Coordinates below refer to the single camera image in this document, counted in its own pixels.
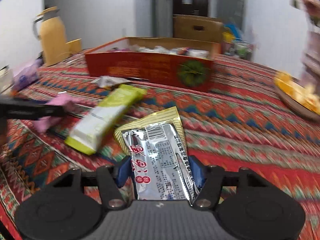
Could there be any patterned red tablecloth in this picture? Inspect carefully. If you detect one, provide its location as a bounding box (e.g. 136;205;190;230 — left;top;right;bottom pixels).
1;53;319;239

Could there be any silver gold snack bag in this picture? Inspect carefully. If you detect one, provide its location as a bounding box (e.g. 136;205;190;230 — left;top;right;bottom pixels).
114;107;199;203

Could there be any brown cardboard box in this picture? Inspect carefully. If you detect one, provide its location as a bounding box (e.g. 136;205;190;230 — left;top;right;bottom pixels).
172;15;224;43

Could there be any red cardboard tray box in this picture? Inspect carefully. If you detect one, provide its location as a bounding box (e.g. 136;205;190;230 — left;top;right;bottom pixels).
85;37;221;92

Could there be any purple tissue pack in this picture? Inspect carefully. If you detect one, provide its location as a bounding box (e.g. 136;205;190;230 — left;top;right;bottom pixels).
12;59;43;91

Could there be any grey refrigerator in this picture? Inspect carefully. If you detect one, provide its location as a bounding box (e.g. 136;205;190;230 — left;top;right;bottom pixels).
216;0;246;30

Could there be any pink textured vase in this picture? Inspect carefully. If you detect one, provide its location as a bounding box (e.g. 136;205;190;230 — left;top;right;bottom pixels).
300;16;319;90

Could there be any pink snack packet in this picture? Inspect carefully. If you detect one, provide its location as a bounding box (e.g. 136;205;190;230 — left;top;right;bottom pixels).
33;92;78;133

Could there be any clear plastic drink cup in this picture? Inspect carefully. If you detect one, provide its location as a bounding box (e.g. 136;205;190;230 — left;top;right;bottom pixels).
0;65;14;96

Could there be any yellow thermos jug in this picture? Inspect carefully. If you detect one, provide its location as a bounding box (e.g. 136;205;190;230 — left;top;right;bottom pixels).
33;7;70;66

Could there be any bowl of orange peels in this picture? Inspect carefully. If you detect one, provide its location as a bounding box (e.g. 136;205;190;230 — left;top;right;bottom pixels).
274;72;319;122

